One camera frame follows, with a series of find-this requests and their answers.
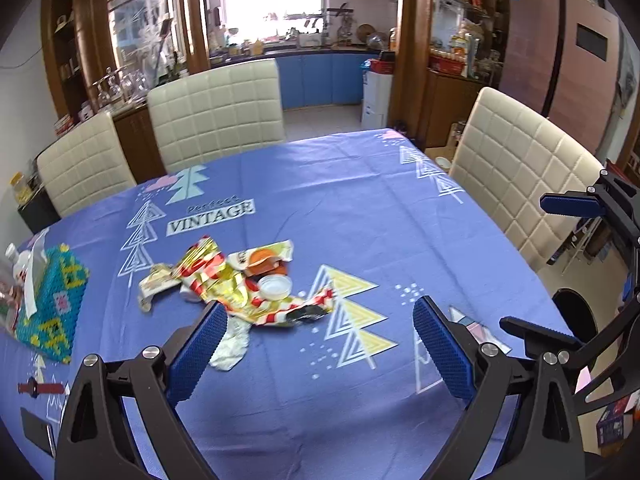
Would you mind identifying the beaded teal tissue box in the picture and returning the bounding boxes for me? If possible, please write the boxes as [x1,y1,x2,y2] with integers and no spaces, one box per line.
[14,243,92,365]

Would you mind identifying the blue printed tablecloth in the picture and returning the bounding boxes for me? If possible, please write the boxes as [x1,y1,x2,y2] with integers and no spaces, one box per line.
[0,129,576,480]

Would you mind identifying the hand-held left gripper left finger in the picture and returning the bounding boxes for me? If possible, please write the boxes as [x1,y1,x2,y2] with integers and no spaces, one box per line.
[52,300,230,480]

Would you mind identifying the blue kitchen cabinets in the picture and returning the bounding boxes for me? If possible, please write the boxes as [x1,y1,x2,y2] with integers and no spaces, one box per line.
[210,50,396,111]

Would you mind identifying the cream quilted dining chair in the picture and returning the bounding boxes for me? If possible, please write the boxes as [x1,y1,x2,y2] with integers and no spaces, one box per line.
[36,112,137,219]
[146,58,287,174]
[449,86,607,274]

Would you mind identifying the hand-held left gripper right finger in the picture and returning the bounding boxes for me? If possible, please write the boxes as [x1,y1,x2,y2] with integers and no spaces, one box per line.
[412,295,587,480]

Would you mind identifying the wooden grocery shelf cabinet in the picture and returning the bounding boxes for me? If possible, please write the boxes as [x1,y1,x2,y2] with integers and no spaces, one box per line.
[390,0,516,153]

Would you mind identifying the white water dispenser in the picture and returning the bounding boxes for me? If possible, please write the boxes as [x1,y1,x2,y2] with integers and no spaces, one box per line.
[361,57,396,131]

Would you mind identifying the black phone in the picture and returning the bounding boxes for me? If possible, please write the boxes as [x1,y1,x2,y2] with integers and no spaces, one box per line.
[20,406,57,457]

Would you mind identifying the black trash bin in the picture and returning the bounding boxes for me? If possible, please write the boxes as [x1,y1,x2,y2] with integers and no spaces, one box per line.
[551,287,599,343]

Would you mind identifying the red gold snack wrapper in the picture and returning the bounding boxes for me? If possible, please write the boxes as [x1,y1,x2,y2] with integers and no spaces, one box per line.
[175,237,337,329]

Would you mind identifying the white bottle red label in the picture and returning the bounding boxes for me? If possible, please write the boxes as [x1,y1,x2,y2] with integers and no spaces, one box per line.
[5,242,32,287]

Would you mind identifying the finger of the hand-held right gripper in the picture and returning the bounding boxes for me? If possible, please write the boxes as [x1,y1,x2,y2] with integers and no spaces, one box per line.
[499,299,640,412]
[539,169,640,248]

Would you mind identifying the pink refrigerator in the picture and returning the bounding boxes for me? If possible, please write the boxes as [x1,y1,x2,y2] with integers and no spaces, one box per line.
[500,0,626,161]

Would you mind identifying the wooden display cabinet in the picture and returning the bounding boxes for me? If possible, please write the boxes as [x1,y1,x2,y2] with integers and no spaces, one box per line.
[41,0,211,171]

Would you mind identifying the black side cabinet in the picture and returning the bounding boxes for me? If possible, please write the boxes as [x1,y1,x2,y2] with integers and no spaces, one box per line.
[17,187,62,234]

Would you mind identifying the orange and cream food wrapper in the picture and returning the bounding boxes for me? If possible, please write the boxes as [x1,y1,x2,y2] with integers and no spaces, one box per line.
[227,241,295,279]

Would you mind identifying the white tissue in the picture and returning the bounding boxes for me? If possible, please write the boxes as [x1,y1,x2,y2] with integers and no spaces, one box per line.
[209,317,251,372]

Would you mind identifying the white bottle cap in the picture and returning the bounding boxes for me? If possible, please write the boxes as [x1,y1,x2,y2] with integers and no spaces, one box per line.
[257,276,292,301]

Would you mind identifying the blue cardboard box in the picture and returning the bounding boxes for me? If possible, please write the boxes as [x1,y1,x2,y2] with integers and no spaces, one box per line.
[595,394,640,457]

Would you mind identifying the yellow filled jar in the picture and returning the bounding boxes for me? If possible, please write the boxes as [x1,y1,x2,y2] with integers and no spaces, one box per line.
[11,172,32,206]

